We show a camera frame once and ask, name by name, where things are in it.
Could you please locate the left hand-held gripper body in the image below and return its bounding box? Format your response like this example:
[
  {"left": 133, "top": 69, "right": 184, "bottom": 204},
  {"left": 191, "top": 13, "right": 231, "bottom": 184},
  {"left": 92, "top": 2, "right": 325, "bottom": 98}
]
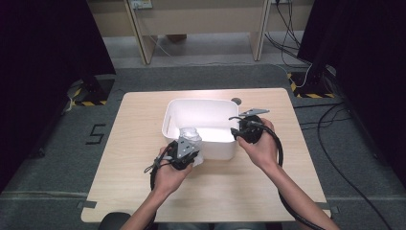
[{"left": 166, "top": 136, "right": 201, "bottom": 172}]

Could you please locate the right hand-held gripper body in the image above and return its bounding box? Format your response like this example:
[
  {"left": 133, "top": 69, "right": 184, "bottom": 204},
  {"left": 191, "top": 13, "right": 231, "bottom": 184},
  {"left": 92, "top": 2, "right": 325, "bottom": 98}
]
[{"left": 228, "top": 108, "right": 271, "bottom": 145}]

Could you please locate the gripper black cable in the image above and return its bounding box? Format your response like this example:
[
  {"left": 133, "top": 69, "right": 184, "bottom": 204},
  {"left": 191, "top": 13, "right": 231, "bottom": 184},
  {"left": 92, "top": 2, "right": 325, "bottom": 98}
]
[
  {"left": 143, "top": 140, "right": 178, "bottom": 230},
  {"left": 245, "top": 119, "right": 325, "bottom": 230}
]

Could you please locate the person's left hand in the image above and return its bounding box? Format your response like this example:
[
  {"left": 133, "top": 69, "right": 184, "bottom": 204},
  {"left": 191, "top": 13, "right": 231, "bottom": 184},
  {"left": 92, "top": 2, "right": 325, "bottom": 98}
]
[{"left": 152, "top": 146, "right": 194, "bottom": 199}]

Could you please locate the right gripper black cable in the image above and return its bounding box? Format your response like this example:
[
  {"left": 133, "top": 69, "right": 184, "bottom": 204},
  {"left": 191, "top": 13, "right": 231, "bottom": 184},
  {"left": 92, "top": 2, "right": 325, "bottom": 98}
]
[{"left": 245, "top": 119, "right": 325, "bottom": 230}]

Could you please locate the black chair part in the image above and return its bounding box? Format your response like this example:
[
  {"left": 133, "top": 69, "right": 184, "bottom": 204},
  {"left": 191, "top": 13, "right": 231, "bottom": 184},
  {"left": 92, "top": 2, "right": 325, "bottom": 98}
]
[{"left": 98, "top": 212, "right": 132, "bottom": 230}]

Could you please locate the grey tape piece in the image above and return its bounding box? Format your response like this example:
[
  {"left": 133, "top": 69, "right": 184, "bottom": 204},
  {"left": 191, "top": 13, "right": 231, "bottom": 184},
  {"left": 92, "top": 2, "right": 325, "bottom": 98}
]
[
  {"left": 315, "top": 201, "right": 340, "bottom": 215},
  {"left": 76, "top": 200, "right": 98, "bottom": 210}
]

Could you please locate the beige wooden desk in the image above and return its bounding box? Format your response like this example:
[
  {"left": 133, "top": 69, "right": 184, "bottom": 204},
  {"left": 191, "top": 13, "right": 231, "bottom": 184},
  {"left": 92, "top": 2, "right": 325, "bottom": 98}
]
[{"left": 86, "top": 0, "right": 315, "bottom": 66}]

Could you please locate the dark curtain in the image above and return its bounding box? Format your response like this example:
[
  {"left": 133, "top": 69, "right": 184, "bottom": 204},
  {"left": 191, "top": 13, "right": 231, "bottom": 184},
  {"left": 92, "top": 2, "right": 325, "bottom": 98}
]
[
  {"left": 0, "top": 0, "right": 117, "bottom": 193},
  {"left": 298, "top": 0, "right": 406, "bottom": 180}
]

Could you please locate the person's right hand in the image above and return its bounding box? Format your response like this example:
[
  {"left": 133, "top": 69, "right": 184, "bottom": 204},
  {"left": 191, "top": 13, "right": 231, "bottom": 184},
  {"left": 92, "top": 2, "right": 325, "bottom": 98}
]
[{"left": 236, "top": 118, "right": 282, "bottom": 172}]

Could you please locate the white wall socket strip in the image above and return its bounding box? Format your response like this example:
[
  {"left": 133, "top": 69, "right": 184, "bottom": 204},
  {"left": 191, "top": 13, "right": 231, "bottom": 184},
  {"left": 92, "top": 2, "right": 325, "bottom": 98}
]
[{"left": 129, "top": 0, "right": 153, "bottom": 10}]

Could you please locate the black stand base striped tape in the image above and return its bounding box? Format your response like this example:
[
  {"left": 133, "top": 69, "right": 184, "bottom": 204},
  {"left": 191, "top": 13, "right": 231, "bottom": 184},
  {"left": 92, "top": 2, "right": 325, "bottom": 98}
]
[
  {"left": 66, "top": 75, "right": 116, "bottom": 108},
  {"left": 286, "top": 71, "right": 336, "bottom": 100}
]

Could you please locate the black cable bundle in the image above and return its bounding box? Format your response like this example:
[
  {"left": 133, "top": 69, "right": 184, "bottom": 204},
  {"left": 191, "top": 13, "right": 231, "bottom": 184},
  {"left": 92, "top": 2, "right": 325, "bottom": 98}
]
[{"left": 263, "top": 0, "right": 313, "bottom": 69}]

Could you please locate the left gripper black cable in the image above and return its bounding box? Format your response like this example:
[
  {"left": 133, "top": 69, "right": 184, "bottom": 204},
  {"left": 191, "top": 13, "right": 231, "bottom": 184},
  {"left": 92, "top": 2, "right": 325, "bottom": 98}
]
[{"left": 143, "top": 140, "right": 178, "bottom": 230}]

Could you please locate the long black floor cable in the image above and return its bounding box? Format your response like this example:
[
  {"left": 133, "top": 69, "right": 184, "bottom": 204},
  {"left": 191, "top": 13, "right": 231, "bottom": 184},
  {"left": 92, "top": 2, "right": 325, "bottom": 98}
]
[{"left": 316, "top": 102, "right": 395, "bottom": 230}]

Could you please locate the white plastic storage bin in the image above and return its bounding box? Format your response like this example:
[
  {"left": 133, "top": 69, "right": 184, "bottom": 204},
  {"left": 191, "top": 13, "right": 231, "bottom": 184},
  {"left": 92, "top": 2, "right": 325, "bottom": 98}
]
[{"left": 161, "top": 98, "right": 240, "bottom": 161}]

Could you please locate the short white cable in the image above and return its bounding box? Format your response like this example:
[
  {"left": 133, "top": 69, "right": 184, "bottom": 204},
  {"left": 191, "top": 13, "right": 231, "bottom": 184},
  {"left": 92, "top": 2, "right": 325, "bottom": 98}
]
[{"left": 301, "top": 62, "right": 313, "bottom": 89}]

